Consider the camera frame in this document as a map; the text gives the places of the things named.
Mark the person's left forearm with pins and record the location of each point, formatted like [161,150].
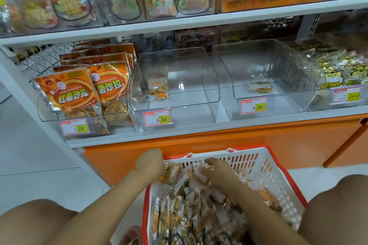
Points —
[98,219]

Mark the person's right hand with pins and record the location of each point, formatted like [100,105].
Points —
[221,176]

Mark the small yellow wrapped snack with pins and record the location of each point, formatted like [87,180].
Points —
[260,86]

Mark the white yellow price tag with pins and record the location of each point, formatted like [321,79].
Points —
[347,95]
[73,127]
[157,118]
[253,106]

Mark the row of clear snacks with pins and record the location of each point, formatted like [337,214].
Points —
[158,88]

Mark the white red-rimmed shopping basket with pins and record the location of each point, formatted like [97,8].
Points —
[270,164]

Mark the person's right leg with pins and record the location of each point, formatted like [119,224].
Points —
[339,213]

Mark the yellow hamster snack packets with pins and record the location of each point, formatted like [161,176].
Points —
[339,67]

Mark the stack of orange packets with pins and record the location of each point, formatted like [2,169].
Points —
[69,92]

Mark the pile of small brown snacks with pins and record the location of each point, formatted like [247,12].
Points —
[184,213]

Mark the person's right forearm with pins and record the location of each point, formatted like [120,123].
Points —
[264,224]

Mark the orange shelf base panel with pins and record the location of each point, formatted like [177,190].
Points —
[259,138]

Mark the white snack shelf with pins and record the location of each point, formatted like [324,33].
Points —
[172,24]

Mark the person's left hand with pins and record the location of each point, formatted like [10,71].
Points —
[150,164]

